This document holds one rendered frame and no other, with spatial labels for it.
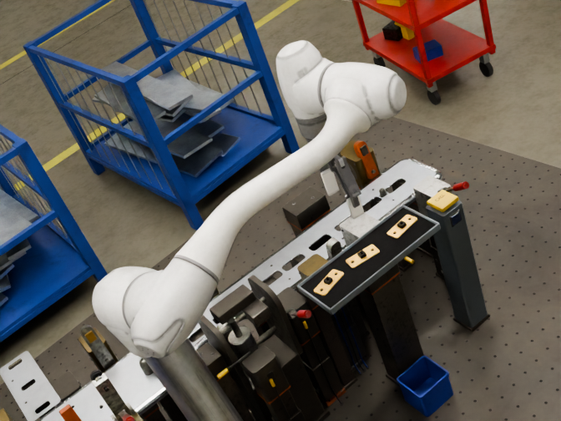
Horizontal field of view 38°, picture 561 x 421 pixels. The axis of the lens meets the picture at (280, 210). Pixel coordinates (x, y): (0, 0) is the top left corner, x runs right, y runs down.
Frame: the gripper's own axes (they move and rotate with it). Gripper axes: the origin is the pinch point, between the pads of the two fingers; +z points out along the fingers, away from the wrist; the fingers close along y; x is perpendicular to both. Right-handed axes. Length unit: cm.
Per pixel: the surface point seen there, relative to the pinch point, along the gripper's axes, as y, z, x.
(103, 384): 2, 14, 70
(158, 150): 215, 81, 16
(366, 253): 0.1, 18.7, -1.1
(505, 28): 246, 135, -214
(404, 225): 1.7, 18.1, -13.6
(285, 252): 37, 35, 11
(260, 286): 6.6, 16.0, 26.1
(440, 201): 3.5, 18.9, -25.7
